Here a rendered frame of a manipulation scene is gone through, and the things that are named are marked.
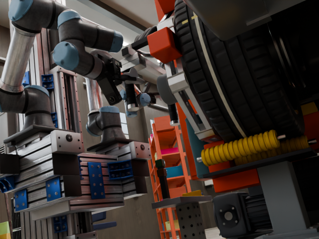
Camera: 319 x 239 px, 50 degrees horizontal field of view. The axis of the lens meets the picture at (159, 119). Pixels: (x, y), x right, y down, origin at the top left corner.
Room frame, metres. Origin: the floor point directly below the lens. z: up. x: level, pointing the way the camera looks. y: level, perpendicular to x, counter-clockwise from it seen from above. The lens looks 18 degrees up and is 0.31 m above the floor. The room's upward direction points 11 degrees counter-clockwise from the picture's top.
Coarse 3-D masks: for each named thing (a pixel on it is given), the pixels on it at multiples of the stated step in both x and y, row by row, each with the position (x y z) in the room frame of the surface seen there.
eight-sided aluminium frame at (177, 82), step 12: (168, 24) 1.00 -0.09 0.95; (180, 60) 0.99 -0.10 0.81; (168, 72) 1.01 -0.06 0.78; (180, 72) 0.99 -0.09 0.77; (180, 84) 1.01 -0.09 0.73; (192, 84) 1.03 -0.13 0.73; (180, 96) 1.04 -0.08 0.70; (192, 96) 1.03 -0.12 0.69; (192, 120) 1.10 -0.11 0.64; (204, 120) 1.10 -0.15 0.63; (204, 132) 1.13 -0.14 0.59; (216, 132) 1.14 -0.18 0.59
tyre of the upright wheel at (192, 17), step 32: (192, 32) 0.91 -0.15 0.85; (256, 32) 0.84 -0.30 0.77; (192, 64) 0.93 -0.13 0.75; (224, 64) 0.90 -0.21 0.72; (256, 64) 0.87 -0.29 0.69; (224, 96) 0.95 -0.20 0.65; (256, 96) 0.94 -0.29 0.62; (224, 128) 1.04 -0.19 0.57; (256, 128) 1.04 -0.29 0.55; (288, 128) 1.04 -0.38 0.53
